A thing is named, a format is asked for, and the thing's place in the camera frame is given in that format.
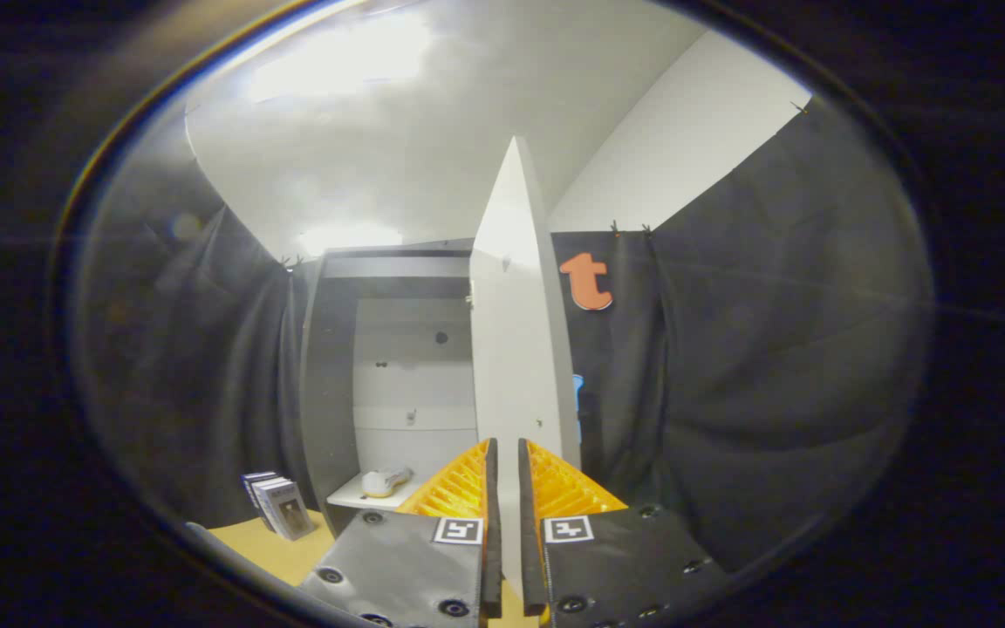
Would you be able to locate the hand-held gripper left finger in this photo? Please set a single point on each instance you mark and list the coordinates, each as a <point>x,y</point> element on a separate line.
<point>493,541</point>

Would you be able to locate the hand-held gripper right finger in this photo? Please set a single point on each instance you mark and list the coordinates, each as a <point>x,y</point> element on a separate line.
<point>529,541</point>

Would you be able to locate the white canvas shoe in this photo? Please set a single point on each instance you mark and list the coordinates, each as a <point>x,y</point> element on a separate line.
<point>385,481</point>

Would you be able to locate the beige shoe cabinet door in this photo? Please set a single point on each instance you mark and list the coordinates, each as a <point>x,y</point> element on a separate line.
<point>516,331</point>

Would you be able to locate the grey shoe cabinet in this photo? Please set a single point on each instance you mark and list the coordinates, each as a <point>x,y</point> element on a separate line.
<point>328,392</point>

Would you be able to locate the grey printed booklet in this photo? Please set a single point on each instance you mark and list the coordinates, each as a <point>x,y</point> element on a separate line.
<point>251,488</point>
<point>289,510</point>

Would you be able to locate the black backdrop cloth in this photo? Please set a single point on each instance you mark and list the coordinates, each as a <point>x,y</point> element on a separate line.
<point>773,349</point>

